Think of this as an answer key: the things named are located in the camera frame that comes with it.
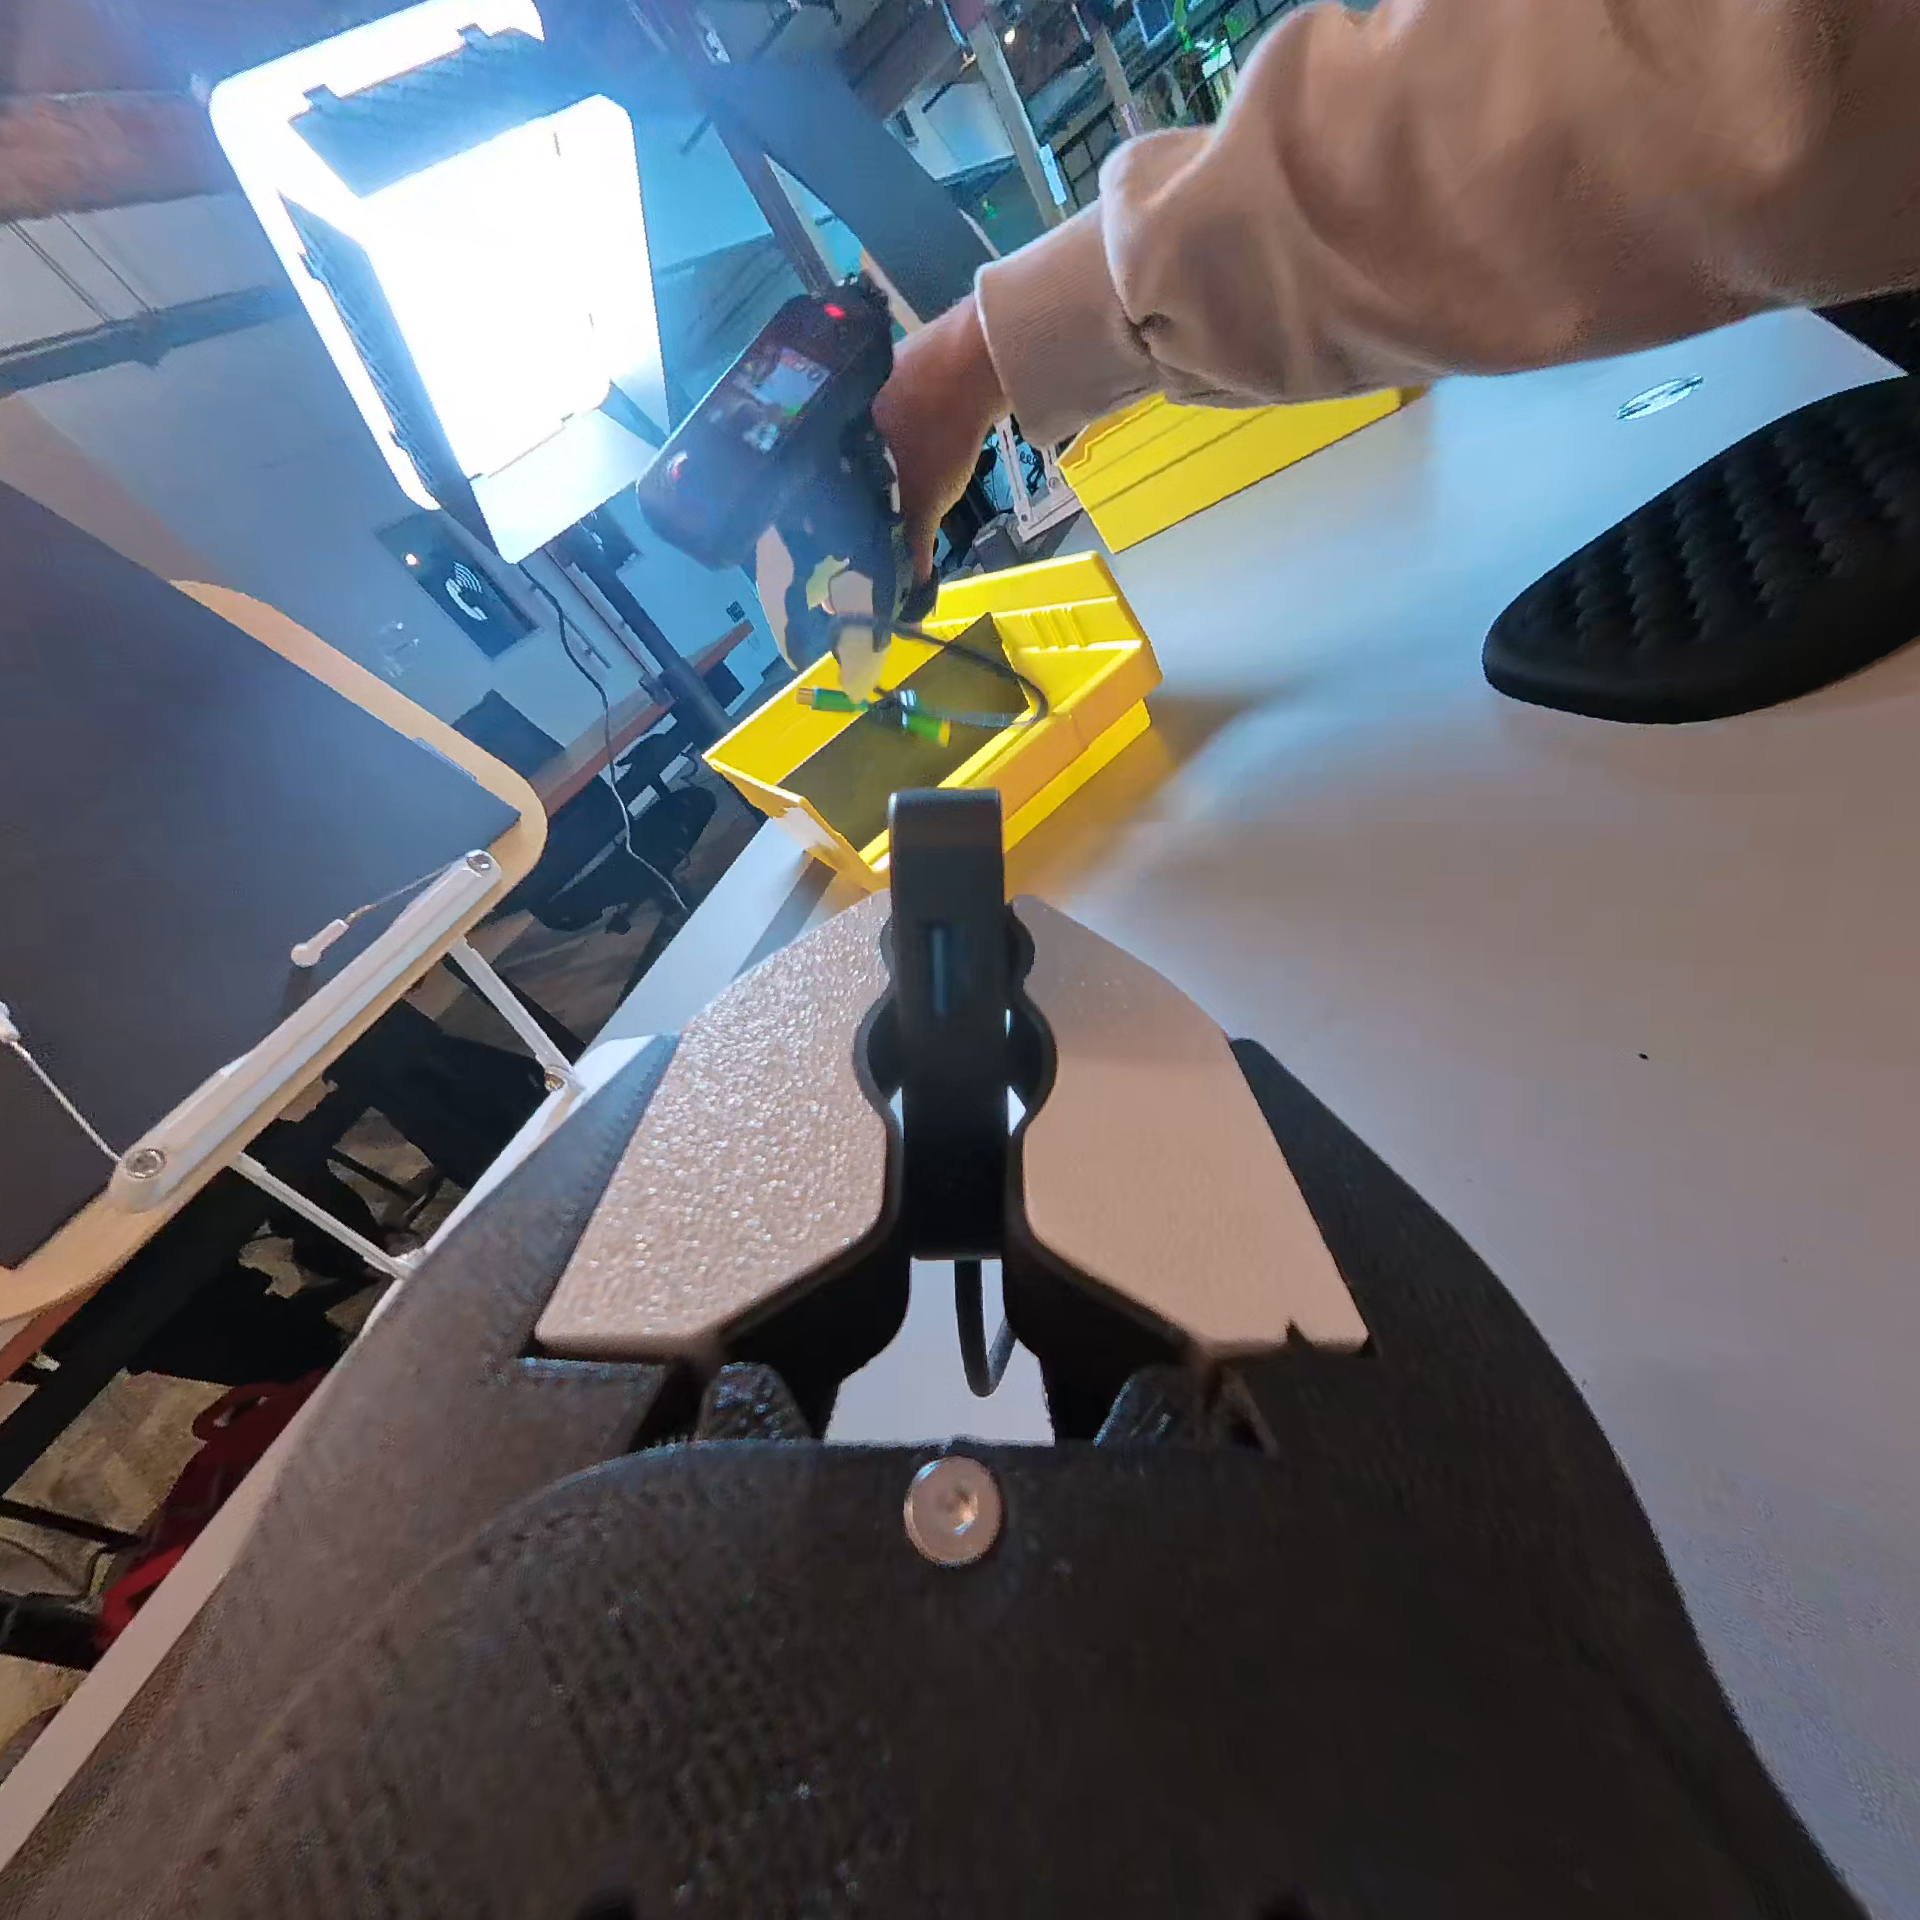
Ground black board on white stand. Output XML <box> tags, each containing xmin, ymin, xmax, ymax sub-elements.
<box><xmin>0</xmin><ymin>481</ymin><xmax>590</xmax><ymax>1321</ymax></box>

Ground red plastic bin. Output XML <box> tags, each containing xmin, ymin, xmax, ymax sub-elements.
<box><xmin>89</xmin><ymin>1372</ymin><xmax>324</xmax><ymax>1652</ymax></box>

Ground black mesh wrist rest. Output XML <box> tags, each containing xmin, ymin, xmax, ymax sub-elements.
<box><xmin>1478</xmin><ymin>376</ymin><xmax>1920</xmax><ymax>727</ymax></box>

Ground person's right hand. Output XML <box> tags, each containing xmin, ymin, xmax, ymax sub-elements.
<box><xmin>871</xmin><ymin>304</ymin><xmax>1013</xmax><ymax>602</ymax></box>

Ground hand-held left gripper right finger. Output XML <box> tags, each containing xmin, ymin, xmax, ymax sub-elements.
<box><xmin>998</xmin><ymin>897</ymin><xmax>1373</xmax><ymax>1368</ymax></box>

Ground black hdmi switch with cable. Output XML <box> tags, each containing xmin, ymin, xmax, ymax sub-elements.
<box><xmin>883</xmin><ymin>786</ymin><xmax>1018</xmax><ymax>1401</ymax></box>

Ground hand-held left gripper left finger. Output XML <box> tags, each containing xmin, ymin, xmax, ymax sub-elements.
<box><xmin>532</xmin><ymin>897</ymin><xmax>911</xmax><ymax>1375</ymax></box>

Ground bright studio light panel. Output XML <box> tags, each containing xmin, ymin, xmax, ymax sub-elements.
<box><xmin>209</xmin><ymin>0</ymin><xmax>676</xmax><ymax>567</ymax></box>

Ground yellow plastic bin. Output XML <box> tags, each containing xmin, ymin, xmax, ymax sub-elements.
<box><xmin>701</xmin><ymin>551</ymin><xmax>1163</xmax><ymax>883</ymax></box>

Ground black phone sign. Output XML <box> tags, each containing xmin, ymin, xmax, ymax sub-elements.
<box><xmin>375</xmin><ymin>511</ymin><xmax>537</xmax><ymax>657</ymax></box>

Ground stack of nested yellow bins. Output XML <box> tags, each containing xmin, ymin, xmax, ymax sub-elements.
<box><xmin>1054</xmin><ymin>387</ymin><xmax>1430</xmax><ymax>559</ymax></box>

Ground braided hdmi cable green plugs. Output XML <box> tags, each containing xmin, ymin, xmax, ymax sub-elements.
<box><xmin>802</xmin><ymin>622</ymin><xmax>1050</xmax><ymax>748</ymax></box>

